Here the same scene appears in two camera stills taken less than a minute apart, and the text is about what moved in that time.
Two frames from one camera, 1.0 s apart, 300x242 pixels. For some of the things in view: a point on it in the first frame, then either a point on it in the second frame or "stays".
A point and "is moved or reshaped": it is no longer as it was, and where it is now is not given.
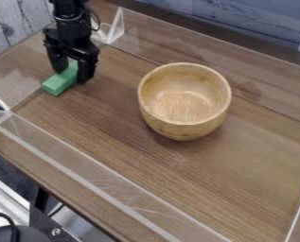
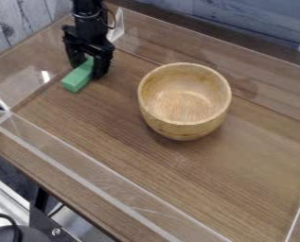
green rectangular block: (60, 82) is moved or reshaped
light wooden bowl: (184, 99) stays
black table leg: (43, 199) stays
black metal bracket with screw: (43, 221) stays
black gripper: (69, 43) → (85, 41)
